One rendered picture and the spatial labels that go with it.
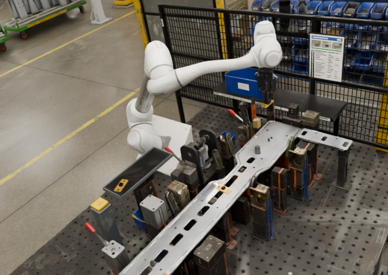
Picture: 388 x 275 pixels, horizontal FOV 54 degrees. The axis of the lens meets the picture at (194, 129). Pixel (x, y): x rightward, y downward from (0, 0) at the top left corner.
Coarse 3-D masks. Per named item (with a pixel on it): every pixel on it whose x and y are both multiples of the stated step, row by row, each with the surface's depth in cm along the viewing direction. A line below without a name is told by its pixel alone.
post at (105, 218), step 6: (108, 204) 177; (96, 210) 174; (102, 210) 174; (108, 210) 176; (96, 216) 176; (102, 216) 174; (108, 216) 177; (114, 216) 180; (96, 222) 181; (102, 222) 176; (108, 222) 178; (114, 222) 181; (102, 228) 180; (108, 228) 179; (114, 228) 183; (108, 234) 181; (114, 234) 184; (108, 240) 185; (114, 240) 185; (120, 240) 189; (126, 252) 195
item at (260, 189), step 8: (256, 184) 189; (256, 192) 184; (264, 192) 182; (256, 200) 188; (264, 200) 184; (256, 208) 191; (264, 208) 187; (256, 216) 195; (264, 216) 191; (256, 224) 198; (264, 224) 194; (256, 232) 202; (264, 232) 197; (272, 232) 200; (264, 240) 200
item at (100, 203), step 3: (99, 198) 178; (96, 201) 177; (99, 201) 176; (102, 201) 176; (105, 201) 176; (93, 204) 175; (96, 204) 175; (99, 204) 175; (102, 204) 174; (105, 204) 174; (93, 207) 174; (96, 207) 173; (99, 207) 173; (102, 207) 173; (99, 210) 172
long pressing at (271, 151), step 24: (264, 144) 220; (264, 168) 203; (216, 192) 193; (240, 192) 191; (192, 216) 182; (216, 216) 179; (168, 240) 172; (192, 240) 170; (144, 264) 163; (168, 264) 161
